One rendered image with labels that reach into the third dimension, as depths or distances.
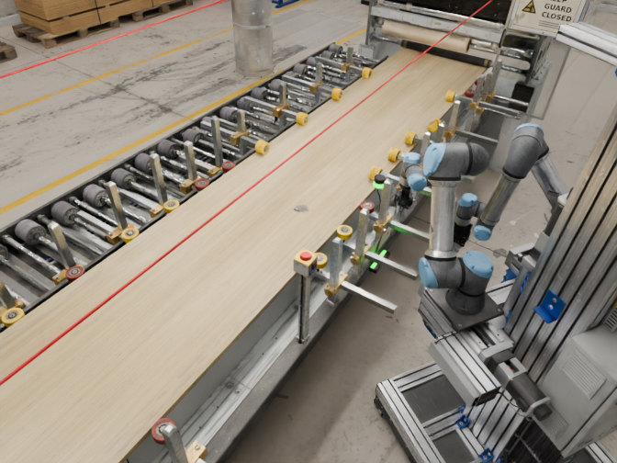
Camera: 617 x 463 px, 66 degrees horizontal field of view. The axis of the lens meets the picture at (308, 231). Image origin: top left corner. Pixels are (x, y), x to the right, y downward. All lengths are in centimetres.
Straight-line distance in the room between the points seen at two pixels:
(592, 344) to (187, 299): 153
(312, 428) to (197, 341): 103
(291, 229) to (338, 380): 100
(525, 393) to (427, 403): 87
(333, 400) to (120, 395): 133
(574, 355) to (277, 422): 159
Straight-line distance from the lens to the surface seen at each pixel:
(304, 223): 244
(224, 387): 218
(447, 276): 180
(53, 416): 196
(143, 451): 199
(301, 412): 280
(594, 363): 178
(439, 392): 273
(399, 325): 320
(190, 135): 335
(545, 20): 429
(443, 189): 175
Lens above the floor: 248
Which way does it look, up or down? 41 degrees down
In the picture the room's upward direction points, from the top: 2 degrees clockwise
